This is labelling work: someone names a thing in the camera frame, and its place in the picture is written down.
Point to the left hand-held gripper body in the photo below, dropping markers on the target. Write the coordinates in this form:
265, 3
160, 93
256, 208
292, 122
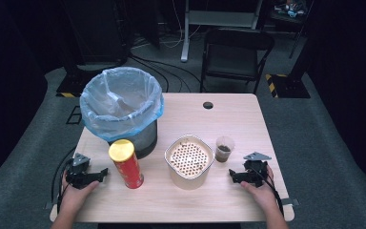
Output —
77, 175

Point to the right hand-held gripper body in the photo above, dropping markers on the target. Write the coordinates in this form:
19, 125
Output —
255, 173

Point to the small clear plastic cup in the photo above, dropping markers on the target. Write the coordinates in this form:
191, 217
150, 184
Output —
225, 152

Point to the red chip can gold lid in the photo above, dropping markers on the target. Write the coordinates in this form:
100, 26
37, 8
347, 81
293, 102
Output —
128, 168

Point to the wet brown tea leaves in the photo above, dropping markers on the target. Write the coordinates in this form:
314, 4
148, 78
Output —
224, 148

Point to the beige tub with perforated strainer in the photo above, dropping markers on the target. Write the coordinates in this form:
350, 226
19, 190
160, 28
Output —
189, 159

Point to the grey metal mesh trash bin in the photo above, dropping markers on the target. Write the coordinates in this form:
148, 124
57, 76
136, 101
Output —
146, 140

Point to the trash bin with blue liner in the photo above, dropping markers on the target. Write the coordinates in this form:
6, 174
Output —
120, 95

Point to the person's left hand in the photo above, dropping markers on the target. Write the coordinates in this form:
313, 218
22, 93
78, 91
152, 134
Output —
73, 197

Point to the person's right hand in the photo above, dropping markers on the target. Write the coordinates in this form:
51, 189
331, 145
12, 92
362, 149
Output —
263, 195

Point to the grey tape strip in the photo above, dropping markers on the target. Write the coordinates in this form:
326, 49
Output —
51, 205
290, 201

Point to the black stand base striped edge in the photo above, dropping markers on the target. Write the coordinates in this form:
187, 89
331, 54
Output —
290, 86

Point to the black folding chair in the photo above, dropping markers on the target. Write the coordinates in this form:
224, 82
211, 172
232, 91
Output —
232, 60

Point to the dark curtain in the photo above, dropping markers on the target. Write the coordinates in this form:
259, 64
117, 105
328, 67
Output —
349, 79
9, 79

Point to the dark cabinet on black base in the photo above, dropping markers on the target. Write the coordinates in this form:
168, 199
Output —
95, 31

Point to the cluttered dark shelf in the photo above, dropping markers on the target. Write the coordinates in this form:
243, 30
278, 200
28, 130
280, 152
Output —
290, 9

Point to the white desk frame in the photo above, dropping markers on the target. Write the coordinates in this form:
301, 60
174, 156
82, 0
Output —
217, 18

